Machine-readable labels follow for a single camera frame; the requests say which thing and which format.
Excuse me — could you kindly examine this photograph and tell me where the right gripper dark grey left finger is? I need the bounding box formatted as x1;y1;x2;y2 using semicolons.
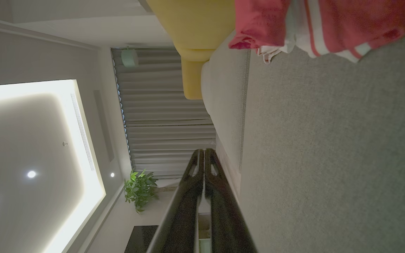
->
146;149;205;253

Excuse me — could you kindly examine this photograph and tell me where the green potted tree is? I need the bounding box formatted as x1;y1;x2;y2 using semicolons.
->
124;169;178;214

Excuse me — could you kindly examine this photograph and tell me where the yellow sofa backrest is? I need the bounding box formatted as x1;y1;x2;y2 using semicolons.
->
146;0;236;100

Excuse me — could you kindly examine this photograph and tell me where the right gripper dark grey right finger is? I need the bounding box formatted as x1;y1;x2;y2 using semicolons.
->
204;148;258;253

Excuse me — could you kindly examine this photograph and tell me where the grey pleated curtain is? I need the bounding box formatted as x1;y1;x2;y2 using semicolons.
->
111;47;217;180

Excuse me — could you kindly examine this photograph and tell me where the black wall television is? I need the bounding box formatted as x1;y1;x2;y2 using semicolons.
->
124;225;159;253

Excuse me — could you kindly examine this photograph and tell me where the red white basketball jersey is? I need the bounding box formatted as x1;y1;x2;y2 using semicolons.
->
228;0;405;64

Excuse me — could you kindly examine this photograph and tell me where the wide grey sofa seat cushion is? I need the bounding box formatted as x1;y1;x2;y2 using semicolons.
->
201;32;251;197

